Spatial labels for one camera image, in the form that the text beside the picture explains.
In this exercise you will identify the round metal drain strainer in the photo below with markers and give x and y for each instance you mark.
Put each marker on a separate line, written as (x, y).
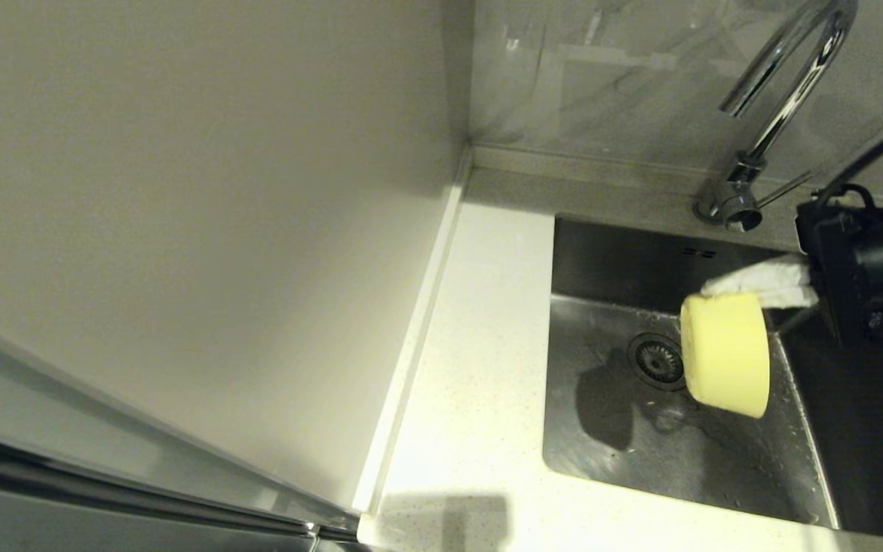
(656, 361)

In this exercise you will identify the chrome gooseneck faucet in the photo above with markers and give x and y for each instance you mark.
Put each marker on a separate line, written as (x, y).
(733, 201)

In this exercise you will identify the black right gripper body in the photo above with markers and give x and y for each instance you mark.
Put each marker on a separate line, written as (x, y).
(840, 261)

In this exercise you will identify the white cabinet side panel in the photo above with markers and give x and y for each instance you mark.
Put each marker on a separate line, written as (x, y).
(181, 192)

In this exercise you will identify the stainless steel sink basin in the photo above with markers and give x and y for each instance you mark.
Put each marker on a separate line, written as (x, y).
(625, 445)

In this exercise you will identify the white countertop edge strip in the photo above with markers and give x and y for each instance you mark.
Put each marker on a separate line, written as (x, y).
(413, 345)

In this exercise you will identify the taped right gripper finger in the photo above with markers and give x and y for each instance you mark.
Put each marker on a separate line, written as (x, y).
(775, 280)

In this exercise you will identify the yellow-green bowl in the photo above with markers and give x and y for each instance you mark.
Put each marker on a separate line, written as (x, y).
(725, 353)

